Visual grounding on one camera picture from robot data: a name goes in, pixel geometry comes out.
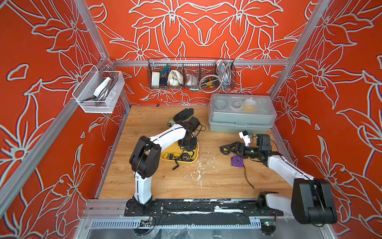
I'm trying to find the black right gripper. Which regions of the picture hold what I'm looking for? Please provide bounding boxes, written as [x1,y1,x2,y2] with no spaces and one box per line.
[225,142,261,159]

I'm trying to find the purple tape measure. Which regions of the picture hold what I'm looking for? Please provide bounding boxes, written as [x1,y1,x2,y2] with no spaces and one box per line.
[231,155,254,189]

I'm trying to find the yellow black tape measure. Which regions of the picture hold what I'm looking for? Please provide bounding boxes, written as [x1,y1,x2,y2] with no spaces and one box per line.
[164,152,181,160]

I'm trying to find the black round tape measure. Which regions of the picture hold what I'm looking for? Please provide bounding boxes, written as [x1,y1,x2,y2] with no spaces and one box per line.
[172,153,195,170]

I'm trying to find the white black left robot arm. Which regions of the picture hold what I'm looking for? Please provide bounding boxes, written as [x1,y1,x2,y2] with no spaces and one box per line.
[129,117,203,207]

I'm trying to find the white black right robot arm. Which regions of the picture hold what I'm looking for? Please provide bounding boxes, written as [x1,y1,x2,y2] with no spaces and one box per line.
[220,131,338,227]

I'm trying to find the grey storage box clear lid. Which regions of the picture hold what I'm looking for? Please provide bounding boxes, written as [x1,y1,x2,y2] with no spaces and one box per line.
[209,93,277,133]

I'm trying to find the yellow plastic tray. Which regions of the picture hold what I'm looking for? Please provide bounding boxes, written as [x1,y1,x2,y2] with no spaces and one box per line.
[160,142,199,164]

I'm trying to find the black green work glove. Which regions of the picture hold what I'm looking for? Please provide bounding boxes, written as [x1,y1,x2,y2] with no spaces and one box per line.
[167,108,194,127]

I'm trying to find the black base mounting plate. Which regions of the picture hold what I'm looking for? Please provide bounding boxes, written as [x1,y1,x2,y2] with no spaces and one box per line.
[124,199,284,217]

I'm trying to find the white power adapter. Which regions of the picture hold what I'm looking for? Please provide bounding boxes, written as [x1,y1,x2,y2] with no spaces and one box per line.
[93,77,111,97]

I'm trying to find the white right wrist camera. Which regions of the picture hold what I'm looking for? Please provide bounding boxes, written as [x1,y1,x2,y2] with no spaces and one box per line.
[239,130,252,146]

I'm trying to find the coiled grey cable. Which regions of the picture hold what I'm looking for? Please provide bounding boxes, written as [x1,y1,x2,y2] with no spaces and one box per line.
[199,59,232,94]

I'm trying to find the black wire wall basket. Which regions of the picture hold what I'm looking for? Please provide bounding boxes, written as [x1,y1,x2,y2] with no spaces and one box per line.
[147,57,237,94]

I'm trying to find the clear wall bin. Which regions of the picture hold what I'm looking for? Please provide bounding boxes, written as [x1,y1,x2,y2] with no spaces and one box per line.
[72,66,124,114]

